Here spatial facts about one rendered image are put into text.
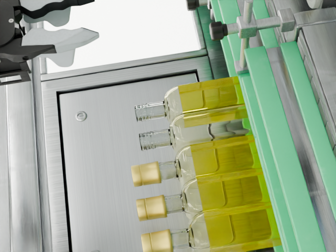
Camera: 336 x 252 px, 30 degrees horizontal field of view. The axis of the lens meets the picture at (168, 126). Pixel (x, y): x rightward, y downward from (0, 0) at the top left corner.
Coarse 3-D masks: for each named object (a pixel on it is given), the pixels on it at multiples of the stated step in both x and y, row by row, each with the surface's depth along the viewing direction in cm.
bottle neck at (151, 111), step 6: (150, 102) 105; (156, 102) 105; (162, 102) 104; (138, 108) 104; (144, 108) 104; (150, 108) 104; (156, 108) 104; (162, 108) 104; (138, 114) 104; (144, 114) 104; (150, 114) 104; (156, 114) 104; (162, 114) 104; (138, 120) 105; (144, 120) 105
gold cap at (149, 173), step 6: (150, 162) 99; (156, 162) 98; (132, 168) 98; (138, 168) 98; (144, 168) 98; (150, 168) 98; (156, 168) 98; (132, 174) 98; (138, 174) 98; (144, 174) 98; (150, 174) 98; (156, 174) 98; (138, 180) 98; (144, 180) 98; (150, 180) 98; (156, 180) 98
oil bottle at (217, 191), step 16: (208, 176) 96; (224, 176) 95; (240, 176) 95; (256, 176) 95; (192, 192) 94; (208, 192) 94; (224, 192) 94; (240, 192) 94; (256, 192) 94; (192, 208) 94; (208, 208) 93
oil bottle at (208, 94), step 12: (192, 84) 104; (204, 84) 104; (216, 84) 104; (228, 84) 104; (168, 96) 104; (180, 96) 103; (192, 96) 103; (204, 96) 103; (216, 96) 103; (228, 96) 103; (240, 96) 103; (168, 108) 103; (180, 108) 102; (192, 108) 102; (204, 108) 102; (168, 120) 105
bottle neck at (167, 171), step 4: (172, 160) 99; (160, 164) 98; (164, 164) 98; (168, 164) 98; (172, 164) 98; (160, 168) 98; (164, 168) 98; (168, 168) 98; (172, 168) 98; (160, 172) 98; (164, 172) 98; (168, 172) 98; (172, 172) 98; (160, 176) 98; (164, 176) 98; (168, 176) 98; (172, 176) 98
